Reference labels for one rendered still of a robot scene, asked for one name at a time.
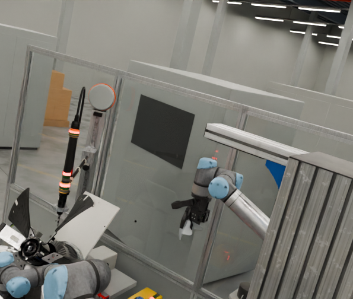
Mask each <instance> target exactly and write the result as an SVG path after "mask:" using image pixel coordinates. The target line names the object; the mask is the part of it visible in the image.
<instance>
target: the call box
mask: <svg viewBox="0 0 353 299"><path fill-rule="evenodd" d="M156 294H157V293H156V292H155V291H153V290H151V289H149V288H148V287H146V288H145V289H143V290H141V291H140V292H138V293H136V294H134V295H133V296H131V297H129V298H128V299H136V297H139V296H140V297H142V298H144V299H150V298H151V297H152V296H153V295H156ZM162 297H163V296H161V295H160V296H159V297H157V298H156V299H162Z"/></svg>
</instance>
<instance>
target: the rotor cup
mask: <svg viewBox="0 0 353 299"><path fill-rule="evenodd" d="M30 246H31V247H32V249H31V250H30V251H29V250H28V248H29V247H30ZM40 252H42V253H44V255H42V254H41V253H40ZM51 253H58V251H57V248H56V247H55V246H54V245H53V244H51V243H48V244H47V243H45V242H44V241H43V240H41V239H40V238H38V237H36V236H31V237H28V238H27V239H25V240H24V241H23V242H22V243H21V245H20V247H19V249H18V255H19V257H20V259H21V260H23V261H24V262H25V263H27V262H29V263H31V264H29V263H28V264H29V265H33V266H43V265H47V264H48V263H44V262H42V261H41V260H42V258H43V257H45V256H47V255H49V254H51Z"/></svg>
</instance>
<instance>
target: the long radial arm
mask: <svg viewBox="0 0 353 299"><path fill-rule="evenodd" d="M0 239H2V240H3V241H5V242H6V243H8V244H9V245H10V246H12V247H15V248H16V249H17V250H18V249H19V247H20V245H21V243H22V242H23V241H24V240H25V237H24V236H23V235H22V234H21V233H19V232H18V231H16V230H15V229H13V228H11V227H10V226H9V225H6V226H5V227H4V228H3V229H2V231H1V232H0Z"/></svg>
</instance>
